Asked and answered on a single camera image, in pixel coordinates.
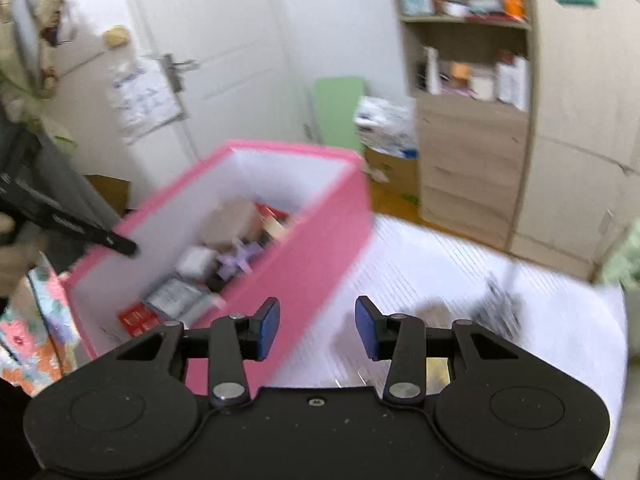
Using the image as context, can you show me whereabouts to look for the grey old mobile phone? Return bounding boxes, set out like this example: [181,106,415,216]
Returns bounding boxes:
[141,275,216,326]

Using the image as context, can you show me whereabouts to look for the white charger cube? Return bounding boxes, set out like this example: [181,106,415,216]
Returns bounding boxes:
[176,246,218,282]

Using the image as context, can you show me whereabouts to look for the purple star hair clip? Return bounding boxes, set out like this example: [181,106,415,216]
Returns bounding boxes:
[217,240,265,281]

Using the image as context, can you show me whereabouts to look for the bunch of keys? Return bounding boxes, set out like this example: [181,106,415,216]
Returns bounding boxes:
[471,264,523,342]

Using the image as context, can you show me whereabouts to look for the pink cardboard box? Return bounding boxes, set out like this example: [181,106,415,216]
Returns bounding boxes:
[64,141,372,389]

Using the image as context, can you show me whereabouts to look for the pink rounded compact case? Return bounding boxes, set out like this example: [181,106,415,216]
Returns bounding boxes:
[198,198,262,250]

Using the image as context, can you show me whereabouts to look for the cream claw hair clip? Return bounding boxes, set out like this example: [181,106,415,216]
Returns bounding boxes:
[262,217,291,243]

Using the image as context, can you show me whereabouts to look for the white cat-print tablecloth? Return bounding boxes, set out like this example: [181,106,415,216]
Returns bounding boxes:
[271,214,628,476]

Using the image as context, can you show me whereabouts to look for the red glasses-pattern box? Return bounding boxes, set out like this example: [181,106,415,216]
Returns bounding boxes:
[117,197,290,337]

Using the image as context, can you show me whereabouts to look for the floral quilt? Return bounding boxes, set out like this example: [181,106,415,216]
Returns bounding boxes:
[1,256,80,396]

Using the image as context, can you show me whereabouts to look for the white printed tote bag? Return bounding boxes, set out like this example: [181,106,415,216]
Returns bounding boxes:
[107,58,183,144]

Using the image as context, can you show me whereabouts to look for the white plastic paper pack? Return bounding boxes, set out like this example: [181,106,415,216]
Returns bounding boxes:
[354,96,418,156]

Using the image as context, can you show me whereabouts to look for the light wood wardrobe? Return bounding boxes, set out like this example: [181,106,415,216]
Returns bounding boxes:
[510,0,639,278]

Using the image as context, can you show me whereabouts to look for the green folding table board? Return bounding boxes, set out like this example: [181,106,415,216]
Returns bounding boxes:
[311,76,367,154]

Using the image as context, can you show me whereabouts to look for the white door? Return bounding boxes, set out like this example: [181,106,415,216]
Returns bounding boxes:
[128,0,309,159]

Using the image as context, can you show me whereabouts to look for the wooden open shelf unit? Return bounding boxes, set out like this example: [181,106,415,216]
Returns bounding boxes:
[395,0,534,250]

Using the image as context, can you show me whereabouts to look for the orange cup on shelf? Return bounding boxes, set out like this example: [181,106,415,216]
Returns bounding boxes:
[502,0,526,21]

